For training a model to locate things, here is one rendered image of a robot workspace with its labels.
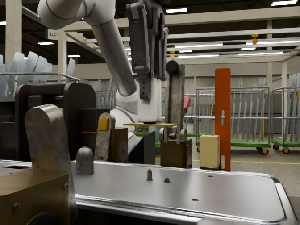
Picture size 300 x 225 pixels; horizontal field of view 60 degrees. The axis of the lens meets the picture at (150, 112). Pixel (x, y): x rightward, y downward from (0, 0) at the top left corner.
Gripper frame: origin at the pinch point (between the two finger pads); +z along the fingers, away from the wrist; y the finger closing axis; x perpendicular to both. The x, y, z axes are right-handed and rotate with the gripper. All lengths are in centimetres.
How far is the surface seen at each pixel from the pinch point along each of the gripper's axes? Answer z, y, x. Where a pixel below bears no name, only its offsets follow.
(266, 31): -220, -742, 56
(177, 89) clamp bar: -3.0, -15.4, 0.4
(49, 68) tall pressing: -81, -352, -341
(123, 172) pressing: 13.0, -3.1, -6.4
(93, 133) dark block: 7.4, -18.1, -22.7
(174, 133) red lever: 6.4, -13.2, 0.5
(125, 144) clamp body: 10.3, -20.3, -14.7
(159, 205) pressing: 13.0, 10.5, 5.3
